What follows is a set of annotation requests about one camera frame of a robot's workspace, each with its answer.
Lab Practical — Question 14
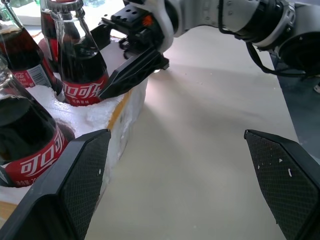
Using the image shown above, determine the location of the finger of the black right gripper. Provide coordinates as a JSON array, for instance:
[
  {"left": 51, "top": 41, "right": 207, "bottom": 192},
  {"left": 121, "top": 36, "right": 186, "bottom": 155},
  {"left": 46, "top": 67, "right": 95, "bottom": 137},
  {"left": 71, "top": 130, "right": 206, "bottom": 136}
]
[
  {"left": 89, "top": 23, "right": 113, "bottom": 51},
  {"left": 98, "top": 46, "right": 164, "bottom": 100}
]

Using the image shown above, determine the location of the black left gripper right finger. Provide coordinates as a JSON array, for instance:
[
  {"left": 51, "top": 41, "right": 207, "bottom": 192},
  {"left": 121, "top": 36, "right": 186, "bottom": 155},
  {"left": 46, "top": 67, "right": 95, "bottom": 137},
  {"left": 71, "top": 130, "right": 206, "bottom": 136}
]
[{"left": 243, "top": 129, "right": 320, "bottom": 240}]

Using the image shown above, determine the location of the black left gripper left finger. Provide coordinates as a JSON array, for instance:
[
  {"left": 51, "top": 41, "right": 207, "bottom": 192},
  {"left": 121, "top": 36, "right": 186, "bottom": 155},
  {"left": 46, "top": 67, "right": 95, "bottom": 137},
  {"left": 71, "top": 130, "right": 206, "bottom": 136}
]
[{"left": 0, "top": 128, "right": 112, "bottom": 240}]

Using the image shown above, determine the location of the cola glass bottle red label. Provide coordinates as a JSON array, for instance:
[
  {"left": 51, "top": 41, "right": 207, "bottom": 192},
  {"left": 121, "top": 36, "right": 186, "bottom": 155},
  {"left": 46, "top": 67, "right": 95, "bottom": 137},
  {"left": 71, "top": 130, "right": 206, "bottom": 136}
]
[
  {"left": 48, "top": 0, "right": 110, "bottom": 108},
  {"left": 0, "top": 3, "right": 59, "bottom": 89},
  {"left": 39, "top": 0, "right": 62, "bottom": 73},
  {"left": 0, "top": 56, "right": 70, "bottom": 189}
]

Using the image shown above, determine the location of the white foam crate yellow tape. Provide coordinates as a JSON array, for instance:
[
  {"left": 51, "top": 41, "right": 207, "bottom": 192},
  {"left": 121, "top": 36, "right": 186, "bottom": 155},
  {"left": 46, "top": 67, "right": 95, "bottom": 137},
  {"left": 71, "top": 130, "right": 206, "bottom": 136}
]
[{"left": 0, "top": 37, "right": 149, "bottom": 221}]

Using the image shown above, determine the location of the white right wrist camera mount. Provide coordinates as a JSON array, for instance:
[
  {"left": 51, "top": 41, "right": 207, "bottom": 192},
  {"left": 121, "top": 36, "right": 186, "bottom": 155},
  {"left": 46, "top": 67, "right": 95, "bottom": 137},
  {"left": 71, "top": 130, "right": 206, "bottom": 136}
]
[{"left": 149, "top": 0, "right": 176, "bottom": 55}]

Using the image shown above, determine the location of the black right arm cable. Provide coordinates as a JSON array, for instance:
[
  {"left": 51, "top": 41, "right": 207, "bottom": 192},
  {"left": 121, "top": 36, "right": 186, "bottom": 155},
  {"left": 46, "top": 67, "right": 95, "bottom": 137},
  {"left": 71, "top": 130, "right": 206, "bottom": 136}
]
[{"left": 217, "top": 0, "right": 310, "bottom": 79}]

